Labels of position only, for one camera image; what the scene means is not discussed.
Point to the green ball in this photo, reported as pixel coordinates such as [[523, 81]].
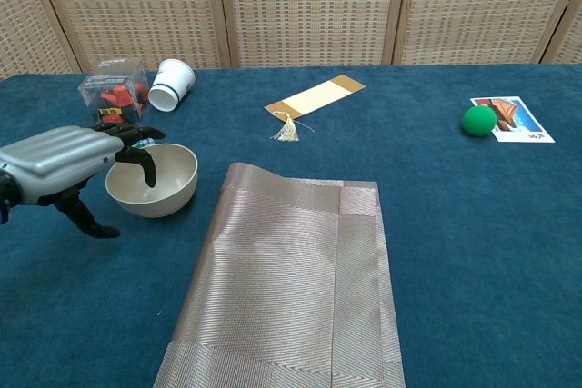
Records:
[[479, 121]]

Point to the woven wooden folding screen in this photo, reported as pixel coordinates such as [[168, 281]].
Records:
[[309, 6]]

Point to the clear box with red toy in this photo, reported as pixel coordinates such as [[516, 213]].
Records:
[[116, 92]]

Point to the picture postcard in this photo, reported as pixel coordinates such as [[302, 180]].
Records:
[[518, 122]]

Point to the brown woven placemat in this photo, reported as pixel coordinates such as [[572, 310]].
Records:
[[282, 279]]

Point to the blue felt table cover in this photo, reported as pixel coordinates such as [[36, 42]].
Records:
[[454, 247]]

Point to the white paper cup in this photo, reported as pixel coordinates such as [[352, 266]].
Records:
[[175, 79]]

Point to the white bowl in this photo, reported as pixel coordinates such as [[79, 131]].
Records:
[[168, 192]]

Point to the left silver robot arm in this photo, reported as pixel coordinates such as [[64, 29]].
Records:
[[3, 199]]

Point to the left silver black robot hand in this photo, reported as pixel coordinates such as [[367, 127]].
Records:
[[59, 152]]

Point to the tan bookmark with tassel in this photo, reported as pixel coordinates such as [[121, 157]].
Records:
[[314, 97]]

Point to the small green circuit toy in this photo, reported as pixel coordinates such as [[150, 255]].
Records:
[[146, 142]]

